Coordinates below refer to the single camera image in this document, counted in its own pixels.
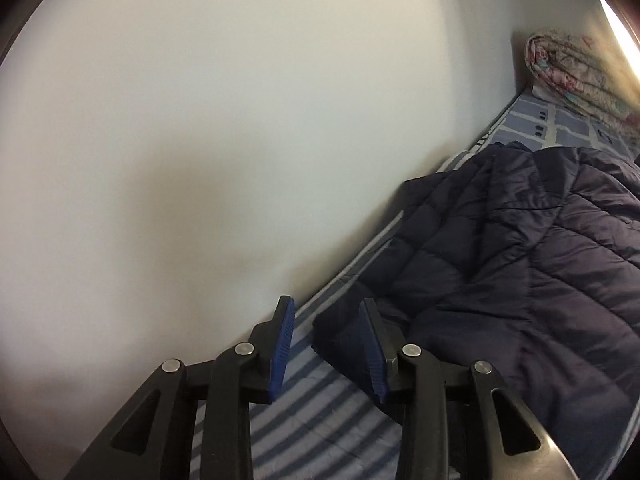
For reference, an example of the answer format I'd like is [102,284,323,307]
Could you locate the navy quilted puffer jacket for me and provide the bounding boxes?
[312,144,639,479]

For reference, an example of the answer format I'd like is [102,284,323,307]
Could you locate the floral folded blanket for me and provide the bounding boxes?
[524,29,639,150]

